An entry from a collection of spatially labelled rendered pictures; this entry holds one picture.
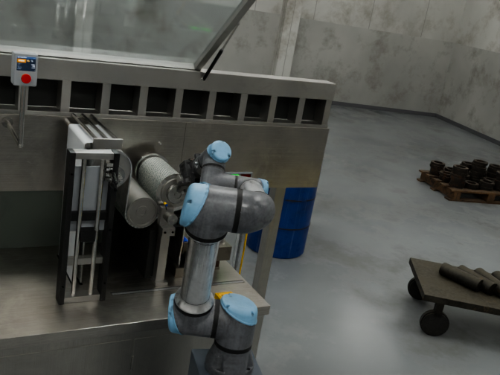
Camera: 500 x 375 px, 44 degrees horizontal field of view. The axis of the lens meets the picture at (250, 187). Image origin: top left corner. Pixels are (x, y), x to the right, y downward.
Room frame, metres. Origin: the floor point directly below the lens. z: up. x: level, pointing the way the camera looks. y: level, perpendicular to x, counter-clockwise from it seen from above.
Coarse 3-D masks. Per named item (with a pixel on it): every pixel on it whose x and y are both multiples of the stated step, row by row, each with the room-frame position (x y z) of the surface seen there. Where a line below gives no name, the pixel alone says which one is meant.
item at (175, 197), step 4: (176, 184) 2.16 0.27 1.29; (168, 188) 2.15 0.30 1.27; (172, 188) 2.14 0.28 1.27; (168, 192) 2.14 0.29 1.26; (172, 192) 2.14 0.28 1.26; (176, 192) 2.15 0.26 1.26; (168, 196) 2.14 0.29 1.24; (172, 196) 2.14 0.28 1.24; (176, 196) 2.15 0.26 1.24; (180, 196) 2.16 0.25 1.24; (184, 196) 2.17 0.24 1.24; (172, 200) 2.14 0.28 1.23; (176, 200) 2.15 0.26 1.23; (180, 200) 2.16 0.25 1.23
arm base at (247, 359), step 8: (216, 344) 1.62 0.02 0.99; (208, 352) 1.65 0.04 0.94; (216, 352) 1.61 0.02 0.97; (224, 352) 1.60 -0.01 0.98; (232, 352) 1.59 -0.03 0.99; (240, 352) 1.60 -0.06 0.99; (248, 352) 1.62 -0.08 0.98; (208, 360) 1.62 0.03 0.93; (216, 360) 1.60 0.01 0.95; (224, 360) 1.59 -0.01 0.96; (232, 360) 1.59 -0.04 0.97; (240, 360) 1.60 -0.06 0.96; (248, 360) 1.63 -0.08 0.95; (208, 368) 1.61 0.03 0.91; (216, 368) 1.59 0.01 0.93; (224, 368) 1.58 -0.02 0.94; (232, 368) 1.58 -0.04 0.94; (240, 368) 1.59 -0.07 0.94; (248, 368) 1.63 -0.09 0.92
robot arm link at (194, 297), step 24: (192, 192) 1.47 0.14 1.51; (216, 192) 1.48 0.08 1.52; (240, 192) 1.50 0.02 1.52; (192, 216) 1.44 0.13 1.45; (216, 216) 1.45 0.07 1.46; (192, 240) 1.51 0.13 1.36; (216, 240) 1.48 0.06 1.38; (192, 264) 1.52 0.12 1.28; (192, 288) 1.55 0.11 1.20; (168, 312) 1.59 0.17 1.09; (192, 312) 1.56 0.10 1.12
